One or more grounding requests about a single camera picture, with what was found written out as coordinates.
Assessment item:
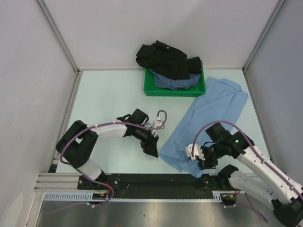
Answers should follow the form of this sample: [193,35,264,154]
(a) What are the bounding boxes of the left aluminium corner post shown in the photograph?
[35,0,80,74]

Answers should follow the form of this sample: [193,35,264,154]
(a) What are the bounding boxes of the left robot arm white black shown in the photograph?
[56,109,164,189]

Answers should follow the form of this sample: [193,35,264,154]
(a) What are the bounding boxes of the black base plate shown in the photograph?
[78,173,238,200]

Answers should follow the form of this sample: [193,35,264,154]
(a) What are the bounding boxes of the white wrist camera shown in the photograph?
[152,120,165,131]
[186,144,205,161]

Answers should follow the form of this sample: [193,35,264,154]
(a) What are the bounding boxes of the aluminium corner post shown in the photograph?
[242,0,286,71]
[35,0,80,74]

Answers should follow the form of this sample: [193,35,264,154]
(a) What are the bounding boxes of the purple cable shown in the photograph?
[45,110,168,215]
[192,120,303,223]

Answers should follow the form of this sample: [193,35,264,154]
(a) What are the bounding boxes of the white slotted cable duct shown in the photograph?
[44,192,93,201]

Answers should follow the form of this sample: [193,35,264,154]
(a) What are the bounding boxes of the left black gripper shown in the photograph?
[133,125,158,157]

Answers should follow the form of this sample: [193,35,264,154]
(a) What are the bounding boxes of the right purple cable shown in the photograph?
[192,120,303,223]

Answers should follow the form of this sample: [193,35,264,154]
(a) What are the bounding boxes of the light blue long sleeve shirt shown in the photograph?
[159,77,249,178]

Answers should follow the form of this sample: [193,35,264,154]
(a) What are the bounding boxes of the dark blue checked shirt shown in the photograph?
[149,69,202,91]

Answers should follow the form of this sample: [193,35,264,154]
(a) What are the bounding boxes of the black long sleeve shirt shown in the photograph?
[136,41,202,80]

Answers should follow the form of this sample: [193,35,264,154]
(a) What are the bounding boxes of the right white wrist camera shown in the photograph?
[186,144,205,161]

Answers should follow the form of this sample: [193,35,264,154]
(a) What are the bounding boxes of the right aluminium corner post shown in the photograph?
[242,0,286,71]

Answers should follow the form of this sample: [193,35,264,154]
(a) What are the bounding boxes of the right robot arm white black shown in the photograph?
[196,120,303,227]

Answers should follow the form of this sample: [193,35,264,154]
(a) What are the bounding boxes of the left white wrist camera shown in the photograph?
[152,120,165,131]

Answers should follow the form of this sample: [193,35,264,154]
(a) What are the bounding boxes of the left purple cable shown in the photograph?
[45,110,168,215]

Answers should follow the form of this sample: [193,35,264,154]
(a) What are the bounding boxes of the green plastic bin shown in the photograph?
[143,68,206,97]

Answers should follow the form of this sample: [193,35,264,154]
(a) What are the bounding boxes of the aluminium frame rail front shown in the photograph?
[33,172,294,192]

